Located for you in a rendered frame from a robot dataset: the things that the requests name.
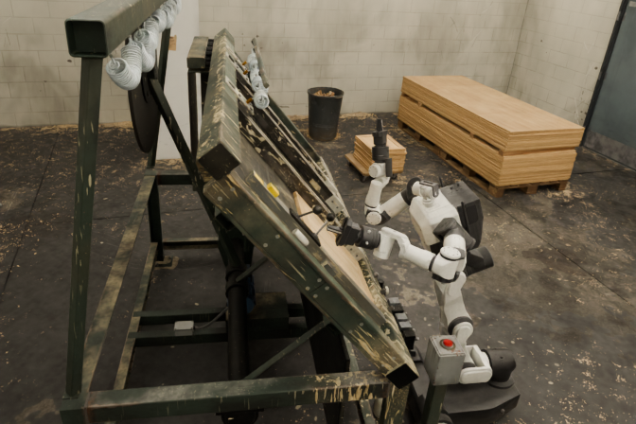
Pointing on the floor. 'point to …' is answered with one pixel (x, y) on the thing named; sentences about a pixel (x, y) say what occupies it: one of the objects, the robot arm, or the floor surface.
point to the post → (433, 403)
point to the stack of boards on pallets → (488, 133)
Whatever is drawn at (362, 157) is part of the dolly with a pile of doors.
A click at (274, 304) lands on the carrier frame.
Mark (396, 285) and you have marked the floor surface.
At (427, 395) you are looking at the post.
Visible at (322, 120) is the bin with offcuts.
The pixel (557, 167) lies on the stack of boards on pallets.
